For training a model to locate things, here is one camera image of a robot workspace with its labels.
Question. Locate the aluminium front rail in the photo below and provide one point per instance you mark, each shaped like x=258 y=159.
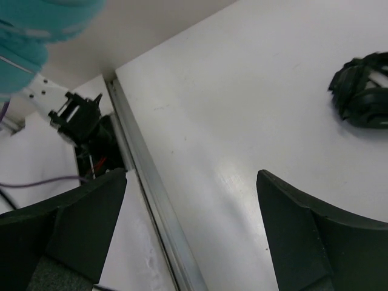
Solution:
x=182 y=264

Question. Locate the black headphones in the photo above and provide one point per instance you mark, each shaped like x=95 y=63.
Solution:
x=356 y=96

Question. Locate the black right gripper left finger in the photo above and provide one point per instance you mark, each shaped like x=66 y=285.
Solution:
x=62 y=243

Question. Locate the teal cat-ear headphones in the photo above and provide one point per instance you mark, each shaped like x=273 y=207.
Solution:
x=26 y=29

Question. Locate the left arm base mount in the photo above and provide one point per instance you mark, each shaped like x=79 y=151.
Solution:
x=101 y=154

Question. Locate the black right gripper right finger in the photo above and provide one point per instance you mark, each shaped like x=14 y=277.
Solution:
x=317 y=246

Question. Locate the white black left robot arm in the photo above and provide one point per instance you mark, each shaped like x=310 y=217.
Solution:
x=80 y=116

